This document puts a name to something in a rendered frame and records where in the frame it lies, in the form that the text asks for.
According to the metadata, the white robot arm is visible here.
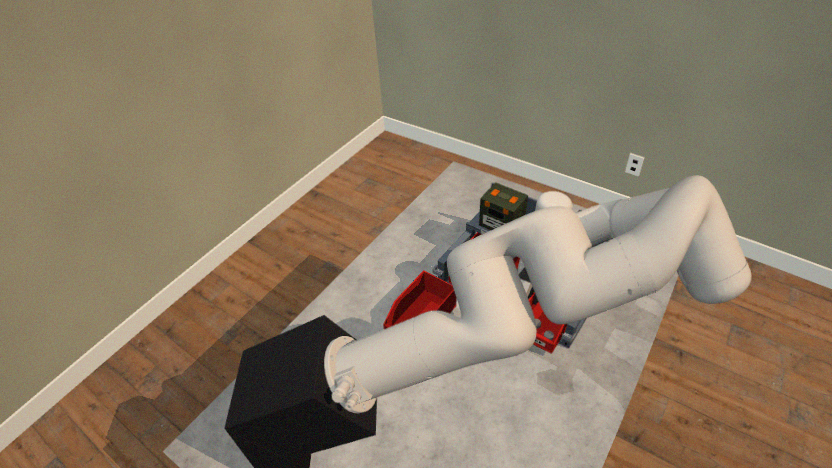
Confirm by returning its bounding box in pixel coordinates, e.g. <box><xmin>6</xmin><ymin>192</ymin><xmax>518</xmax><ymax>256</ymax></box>
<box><xmin>324</xmin><ymin>175</ymin><xmax>751</xmax><ymax>414</ymax></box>

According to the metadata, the dark green case with orange latches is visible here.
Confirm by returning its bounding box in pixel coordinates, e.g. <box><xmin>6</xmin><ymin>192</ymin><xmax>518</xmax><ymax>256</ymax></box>
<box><xmin>479</xmin><ymin>182</ymin><xmax>528</xmax><ymax>230</ymax></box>

